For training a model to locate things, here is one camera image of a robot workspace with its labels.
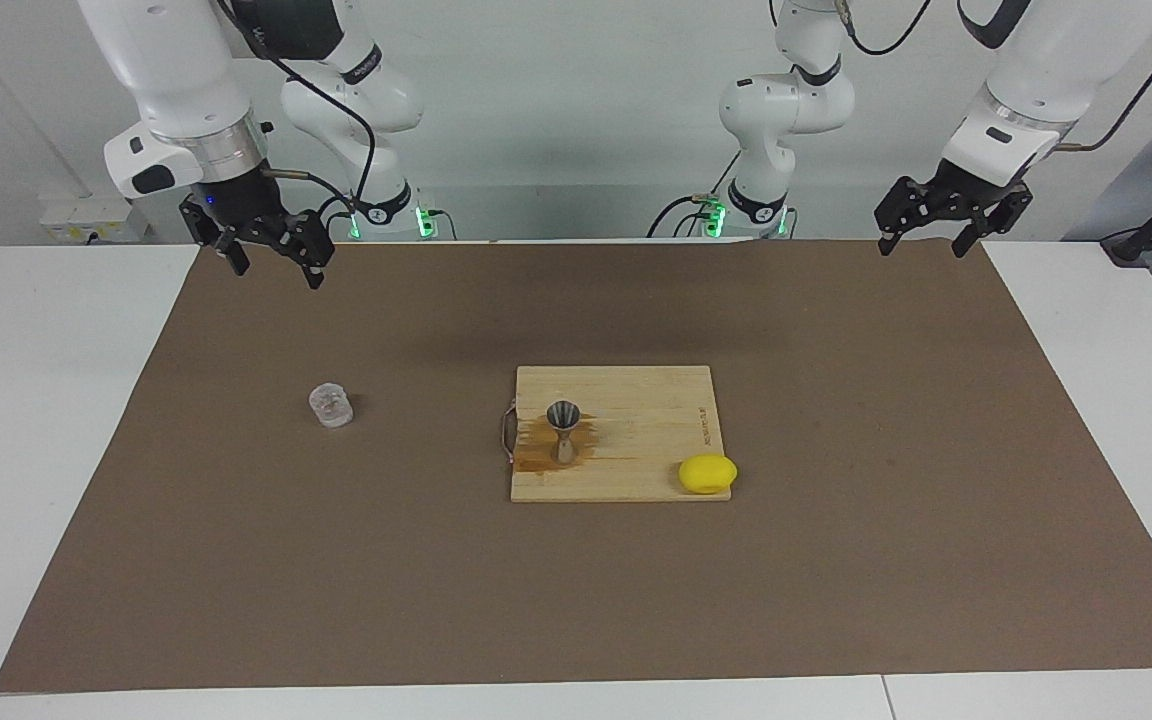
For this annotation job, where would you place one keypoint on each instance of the small clear glass cup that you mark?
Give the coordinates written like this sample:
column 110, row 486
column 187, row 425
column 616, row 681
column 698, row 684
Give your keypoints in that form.
column 332, row 406

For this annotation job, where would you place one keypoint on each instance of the brown table mat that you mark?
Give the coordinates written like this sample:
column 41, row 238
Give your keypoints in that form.
column 336, row 560

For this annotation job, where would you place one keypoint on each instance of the white wall power strip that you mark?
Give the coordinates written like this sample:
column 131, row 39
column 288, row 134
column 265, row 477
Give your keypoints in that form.
column 96, row 218

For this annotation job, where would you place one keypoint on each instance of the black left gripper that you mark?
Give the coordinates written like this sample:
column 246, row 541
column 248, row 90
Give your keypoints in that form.
column 966, row 190

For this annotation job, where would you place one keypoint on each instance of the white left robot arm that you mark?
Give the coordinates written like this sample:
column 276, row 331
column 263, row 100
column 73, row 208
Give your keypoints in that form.
column 1036, row 80

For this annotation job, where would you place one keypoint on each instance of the steel double jigger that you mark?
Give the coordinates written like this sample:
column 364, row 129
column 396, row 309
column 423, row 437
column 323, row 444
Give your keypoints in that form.
column 564, row 440

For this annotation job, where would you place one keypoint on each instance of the yellow lemon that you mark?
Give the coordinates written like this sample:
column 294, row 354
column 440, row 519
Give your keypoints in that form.
column 707, row 475

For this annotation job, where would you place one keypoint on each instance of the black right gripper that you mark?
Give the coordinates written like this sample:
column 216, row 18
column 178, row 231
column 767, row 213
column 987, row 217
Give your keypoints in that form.
column 236, row 205

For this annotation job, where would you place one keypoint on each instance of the bamboo cutting board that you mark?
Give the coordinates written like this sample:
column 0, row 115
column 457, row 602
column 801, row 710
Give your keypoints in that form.
column 646, row 430

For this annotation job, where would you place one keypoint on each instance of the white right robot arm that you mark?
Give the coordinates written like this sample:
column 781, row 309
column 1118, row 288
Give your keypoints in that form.
column 176, row 90

